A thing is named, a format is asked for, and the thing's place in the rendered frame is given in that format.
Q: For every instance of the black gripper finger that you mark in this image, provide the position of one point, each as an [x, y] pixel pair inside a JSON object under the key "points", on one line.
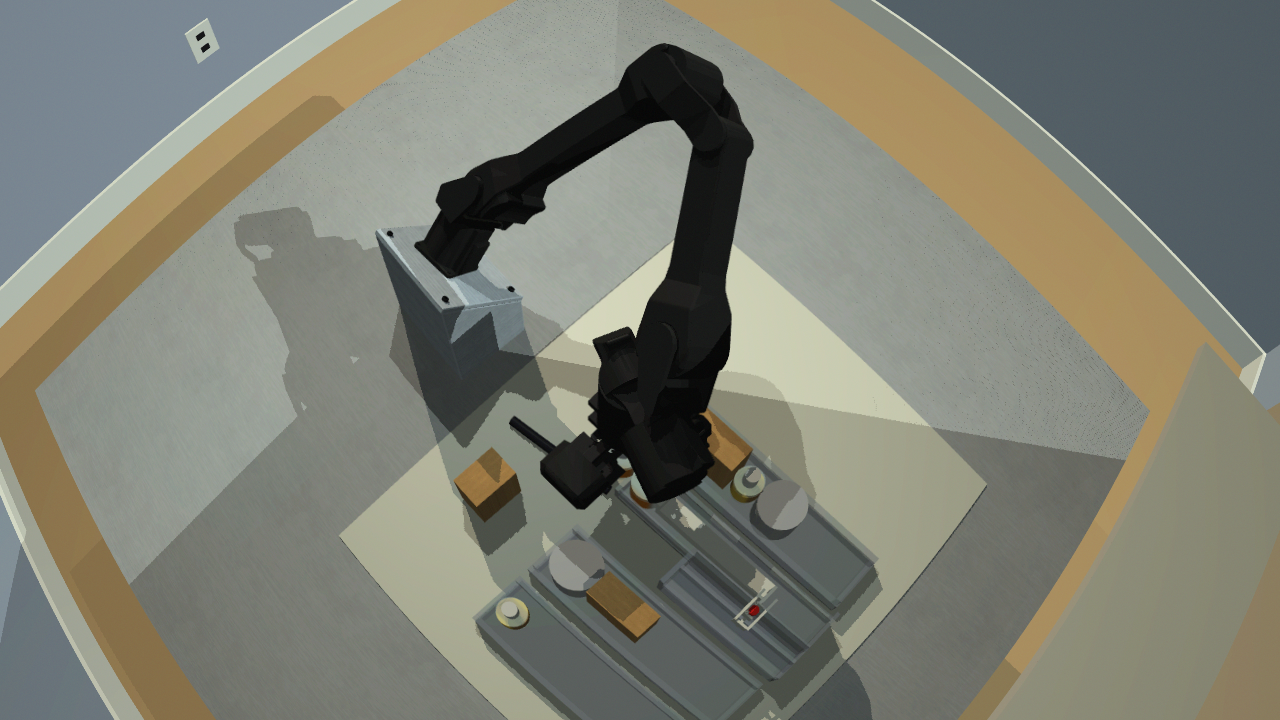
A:
{"points": [[582, 441]]}

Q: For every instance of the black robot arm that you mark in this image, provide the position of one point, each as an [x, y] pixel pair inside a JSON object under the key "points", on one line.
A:
{"points": [[685, 331]]}

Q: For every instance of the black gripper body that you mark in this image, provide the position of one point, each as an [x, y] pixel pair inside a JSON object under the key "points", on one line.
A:
{"points": [[581, 476]]}

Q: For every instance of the black cylinder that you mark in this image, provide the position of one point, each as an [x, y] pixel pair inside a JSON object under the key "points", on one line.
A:
{"points": [[535, 437]]}

